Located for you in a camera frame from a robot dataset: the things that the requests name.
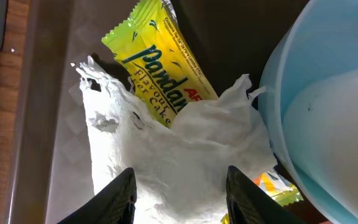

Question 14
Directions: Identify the yellow pandan cake wrapper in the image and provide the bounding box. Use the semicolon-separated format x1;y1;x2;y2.
101;0;218;128

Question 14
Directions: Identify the white plastic cup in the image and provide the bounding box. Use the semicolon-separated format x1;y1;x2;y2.
283;69;358;219

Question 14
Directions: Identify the white tissue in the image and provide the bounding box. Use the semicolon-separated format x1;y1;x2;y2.
76;58;277;223

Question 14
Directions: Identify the light blue bowl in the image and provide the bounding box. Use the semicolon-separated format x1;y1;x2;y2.
259;0;358;223

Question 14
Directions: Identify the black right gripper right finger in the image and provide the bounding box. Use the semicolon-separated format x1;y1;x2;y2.
226;166;303;224

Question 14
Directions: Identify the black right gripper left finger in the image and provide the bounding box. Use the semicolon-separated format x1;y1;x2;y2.
59;167;137;224

